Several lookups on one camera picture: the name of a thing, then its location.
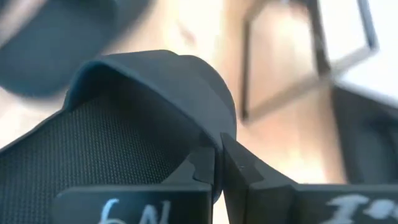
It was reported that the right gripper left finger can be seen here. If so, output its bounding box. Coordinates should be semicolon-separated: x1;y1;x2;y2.
52;146;216;224

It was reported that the black slide sandal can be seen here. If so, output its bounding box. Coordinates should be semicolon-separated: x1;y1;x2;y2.
0;49;238;224
0;0;152;98
331;83;398;185

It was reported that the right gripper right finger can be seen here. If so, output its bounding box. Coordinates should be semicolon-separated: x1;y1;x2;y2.
220;133;398;224

